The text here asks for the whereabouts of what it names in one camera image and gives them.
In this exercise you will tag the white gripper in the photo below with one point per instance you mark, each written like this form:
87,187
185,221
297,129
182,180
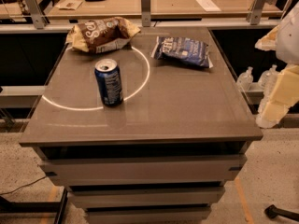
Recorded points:
289,40

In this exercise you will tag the blue pepsi can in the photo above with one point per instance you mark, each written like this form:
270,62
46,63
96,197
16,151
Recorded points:
108,77

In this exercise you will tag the blue chip bag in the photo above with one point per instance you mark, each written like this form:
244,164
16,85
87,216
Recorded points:
184,49

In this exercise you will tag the brown chip bag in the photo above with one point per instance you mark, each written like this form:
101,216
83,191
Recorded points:
102,35

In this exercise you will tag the clear bottle right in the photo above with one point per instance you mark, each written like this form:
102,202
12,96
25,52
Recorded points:
266,75

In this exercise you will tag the clear bottle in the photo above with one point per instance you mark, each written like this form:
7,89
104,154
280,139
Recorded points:
266,75
245,79

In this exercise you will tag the clear bottle left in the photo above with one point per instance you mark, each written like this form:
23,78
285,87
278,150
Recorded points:
245,79

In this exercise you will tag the white paper sheet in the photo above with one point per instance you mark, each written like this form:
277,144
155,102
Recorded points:
208,5

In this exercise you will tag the grey drawer cabinet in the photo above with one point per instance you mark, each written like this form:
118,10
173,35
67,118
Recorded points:
163,154

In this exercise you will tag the black chair base leg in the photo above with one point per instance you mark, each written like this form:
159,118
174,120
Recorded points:
272,212

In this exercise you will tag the wooden back desk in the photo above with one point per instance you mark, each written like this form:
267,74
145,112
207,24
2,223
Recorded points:
159,9

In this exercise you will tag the small paper card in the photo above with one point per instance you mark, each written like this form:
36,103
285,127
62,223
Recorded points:
69,5

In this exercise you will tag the grey metal bracket right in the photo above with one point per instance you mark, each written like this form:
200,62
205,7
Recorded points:
255,12

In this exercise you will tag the grey metal bracket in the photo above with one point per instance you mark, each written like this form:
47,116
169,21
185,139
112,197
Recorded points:
36,14
255,12
145,13

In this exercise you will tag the grey metal bracket centre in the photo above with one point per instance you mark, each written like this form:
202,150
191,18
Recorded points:
145,13

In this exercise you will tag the grey metal bracket left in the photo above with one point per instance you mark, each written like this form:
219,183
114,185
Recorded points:
36,14

